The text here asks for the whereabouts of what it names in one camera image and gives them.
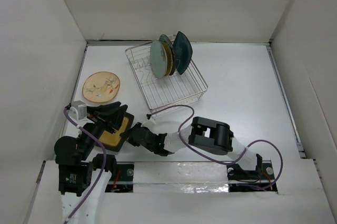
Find woven bamboo round plate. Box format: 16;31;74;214
162;42;173;76

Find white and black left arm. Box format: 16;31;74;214
54;101;128;223

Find metal rail at table front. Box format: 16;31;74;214
105;174;276;186

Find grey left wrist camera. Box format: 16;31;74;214
67;100;87;122

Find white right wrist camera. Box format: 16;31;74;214
142;118;156;128

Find dark teal round plate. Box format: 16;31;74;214
159;34;176;76

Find brown square plate black rim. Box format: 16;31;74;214
99;111;134;152

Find metal wire dish rack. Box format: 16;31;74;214
125;41;208;113

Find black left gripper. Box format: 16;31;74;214
78;99;127;158

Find light blue flower plate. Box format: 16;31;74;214
150;40;167;79

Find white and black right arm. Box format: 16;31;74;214
121;117;263;181

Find dark teal square plate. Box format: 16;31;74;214
173;31;193;74

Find beige plate with orange leaves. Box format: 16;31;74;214
82;72;121;103

